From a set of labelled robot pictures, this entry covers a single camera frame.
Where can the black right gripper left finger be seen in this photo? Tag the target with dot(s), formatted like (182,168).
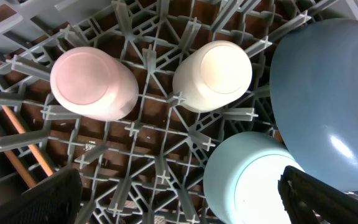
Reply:
(56,199)

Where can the grey dishwasher rack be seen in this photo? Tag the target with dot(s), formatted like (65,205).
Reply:
(147,167)

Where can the light blue bowl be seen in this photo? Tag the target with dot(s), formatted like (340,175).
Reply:
(241,177)

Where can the dark blue plate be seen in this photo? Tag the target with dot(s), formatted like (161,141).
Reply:
(314,95)

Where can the cream white cup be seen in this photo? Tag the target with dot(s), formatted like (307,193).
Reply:
(217,74)

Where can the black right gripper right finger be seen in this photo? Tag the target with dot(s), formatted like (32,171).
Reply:
(304,197)

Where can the pink cup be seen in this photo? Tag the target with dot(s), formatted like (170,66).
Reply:
(91,83)

